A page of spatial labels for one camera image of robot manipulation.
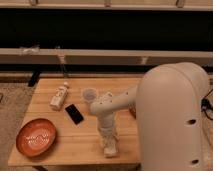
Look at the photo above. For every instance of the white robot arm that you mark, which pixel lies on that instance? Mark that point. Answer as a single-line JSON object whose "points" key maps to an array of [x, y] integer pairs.
{"points": [[168, 113]]}

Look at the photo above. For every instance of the black table leg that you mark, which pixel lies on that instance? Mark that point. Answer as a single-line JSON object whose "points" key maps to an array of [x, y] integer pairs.
{"points": [[34, 78]]}

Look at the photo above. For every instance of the red chili pepper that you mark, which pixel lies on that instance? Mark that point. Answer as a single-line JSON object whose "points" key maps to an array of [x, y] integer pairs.
{"points": [[133, 112]]}

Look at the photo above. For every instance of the orange patterned bowl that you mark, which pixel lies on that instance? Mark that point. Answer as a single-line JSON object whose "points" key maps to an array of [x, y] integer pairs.
{"points": [[36, 137]]}

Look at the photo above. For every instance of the black smartphone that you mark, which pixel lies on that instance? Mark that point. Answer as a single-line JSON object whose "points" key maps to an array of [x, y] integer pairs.
{"points": [[74, 114]]}

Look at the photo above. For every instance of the clear plastic cup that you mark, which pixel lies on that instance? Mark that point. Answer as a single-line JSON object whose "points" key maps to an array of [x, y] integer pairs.
{"points": [[89, 95]]}

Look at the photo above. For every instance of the white sponge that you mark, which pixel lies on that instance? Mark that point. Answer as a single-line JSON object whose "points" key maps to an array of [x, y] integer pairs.
{"points": [[109, 145]]}

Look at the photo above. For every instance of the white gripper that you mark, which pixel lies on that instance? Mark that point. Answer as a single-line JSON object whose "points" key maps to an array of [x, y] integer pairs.
{"points": [[106, 126]]}

